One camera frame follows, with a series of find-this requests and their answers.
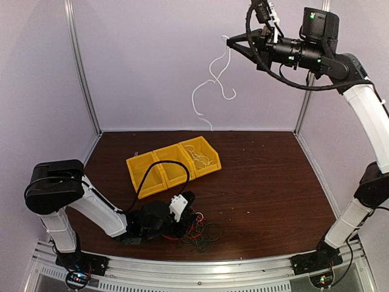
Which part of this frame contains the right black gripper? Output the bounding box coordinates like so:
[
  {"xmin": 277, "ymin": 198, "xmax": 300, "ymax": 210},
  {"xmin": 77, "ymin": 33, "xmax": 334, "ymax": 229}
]
[{"xmin": 227, "ymin": 24, "xmax": 325, "ymax": 71}]

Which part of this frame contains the long white cable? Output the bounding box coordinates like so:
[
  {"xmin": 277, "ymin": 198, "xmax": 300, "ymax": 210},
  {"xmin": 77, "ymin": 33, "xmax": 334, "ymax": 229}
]
[{"xmin": 183, "ymin": 143, "xmax": 216, "ymax": 171}]

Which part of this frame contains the yellow three-compartment bin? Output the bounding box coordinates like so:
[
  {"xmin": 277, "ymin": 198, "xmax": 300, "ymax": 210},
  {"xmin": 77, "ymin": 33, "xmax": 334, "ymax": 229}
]
[{"xmin": 126, "ymin": 136, "xmax": 222, "ymax": 200}]

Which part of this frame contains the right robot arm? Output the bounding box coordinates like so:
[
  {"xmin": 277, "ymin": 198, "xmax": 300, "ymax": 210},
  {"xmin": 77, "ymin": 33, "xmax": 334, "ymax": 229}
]
[{"xmin": 227, "ymin": 1, "xmax": 388, "ymax": 269}]

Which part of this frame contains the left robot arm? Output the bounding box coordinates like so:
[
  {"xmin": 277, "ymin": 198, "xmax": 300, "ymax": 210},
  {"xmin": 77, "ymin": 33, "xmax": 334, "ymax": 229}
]
[{"xmin": 24, "ymin": 159, "xmax": 199, "ymax": 270}]

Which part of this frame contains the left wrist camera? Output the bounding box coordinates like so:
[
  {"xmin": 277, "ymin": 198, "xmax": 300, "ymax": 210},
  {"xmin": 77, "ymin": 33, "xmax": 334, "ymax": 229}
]
[{"xmin": 169, "ymin": 191, "xmax": 196, "ymax": 223}]

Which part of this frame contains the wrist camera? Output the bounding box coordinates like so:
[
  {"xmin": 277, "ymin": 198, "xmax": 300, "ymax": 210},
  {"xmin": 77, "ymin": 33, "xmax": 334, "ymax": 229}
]
[
  {"xmin": 169, "ymin": 191, "xmax": 196, "ymax": 223},
  {"xmin": 252, "ymin": 0, "xmax": 280, "ymax": 24}
]

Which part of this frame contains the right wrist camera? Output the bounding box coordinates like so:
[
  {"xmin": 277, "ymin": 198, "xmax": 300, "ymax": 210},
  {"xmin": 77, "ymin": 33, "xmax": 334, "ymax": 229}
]
[{"xmin": 252, "ymin": 0, "xmax": 280, "ymax": 24}]

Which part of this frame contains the right camera black cable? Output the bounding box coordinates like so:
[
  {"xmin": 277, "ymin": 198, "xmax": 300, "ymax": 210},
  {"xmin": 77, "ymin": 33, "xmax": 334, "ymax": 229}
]
[{"xmin": 245, "ymin": 2, "xmax": 371, "ymax": 91}]

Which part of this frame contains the camera black cable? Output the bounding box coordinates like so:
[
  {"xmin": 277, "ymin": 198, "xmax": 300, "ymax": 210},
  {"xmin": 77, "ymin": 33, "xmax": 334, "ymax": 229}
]
[
  {"xmin": 124, "ymin": 160, "xmax": 191, "ymax": 214},
  {"xmin": 245, "ymin": 2, "xmax": 371, "ymax": 91}
]

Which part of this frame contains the red cable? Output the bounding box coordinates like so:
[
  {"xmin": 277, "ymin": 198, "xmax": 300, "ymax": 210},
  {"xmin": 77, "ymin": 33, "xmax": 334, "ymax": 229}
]
[{"xmin": 160, "ymin": 212, "xmax": 210, "ymax": 243}]

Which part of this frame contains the green cable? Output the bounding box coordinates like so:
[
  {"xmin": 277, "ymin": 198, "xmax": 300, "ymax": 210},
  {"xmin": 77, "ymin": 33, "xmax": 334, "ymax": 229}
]
[{"xmin": 179, "ymin": 221, "xmax": 222, "ymax": 253}]

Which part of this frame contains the left camera black cable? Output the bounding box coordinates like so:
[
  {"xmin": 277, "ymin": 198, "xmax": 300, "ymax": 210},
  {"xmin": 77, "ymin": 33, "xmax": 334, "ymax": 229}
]
[{"xmin": 124, "ymin": 160, "xmax": 191, "ymax": 214}]

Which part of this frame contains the right aluminium frame post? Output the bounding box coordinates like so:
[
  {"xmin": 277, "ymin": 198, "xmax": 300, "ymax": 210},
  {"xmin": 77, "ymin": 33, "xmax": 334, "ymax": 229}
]
[{"xmin": 294, "ymin": 0, "xmax": 332, "ymax": 136}]

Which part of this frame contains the aluminium frame post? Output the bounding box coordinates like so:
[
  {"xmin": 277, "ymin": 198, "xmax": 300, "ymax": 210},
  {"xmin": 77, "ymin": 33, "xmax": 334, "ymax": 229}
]
[
  {"xmin": 294, "ymin": 0, "xmax": 332, "ymax": 136},
  {"xmin": 63, "ymin": 0, "xmax": 102, "ymax": 136}
]

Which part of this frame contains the front aluminium rail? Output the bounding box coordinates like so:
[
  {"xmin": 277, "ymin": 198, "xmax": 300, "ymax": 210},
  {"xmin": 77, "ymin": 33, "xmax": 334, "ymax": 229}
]
[{"xmin": 21, "ymin": 240, "xmax": 377, "ymax": 291}]

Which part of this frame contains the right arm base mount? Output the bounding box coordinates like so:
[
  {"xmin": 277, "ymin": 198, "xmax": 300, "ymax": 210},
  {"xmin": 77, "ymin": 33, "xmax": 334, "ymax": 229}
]
[{"xmin": 291, "ymin": 251, "xmax": 343, "ymax": 290}]

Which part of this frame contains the left aluminium frame post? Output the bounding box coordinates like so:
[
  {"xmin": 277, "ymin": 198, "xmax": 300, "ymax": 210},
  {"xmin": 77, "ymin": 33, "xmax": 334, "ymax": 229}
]
[{"xmin": 63, "ymin": 0, "xmax": 102, "ymax": 136}]

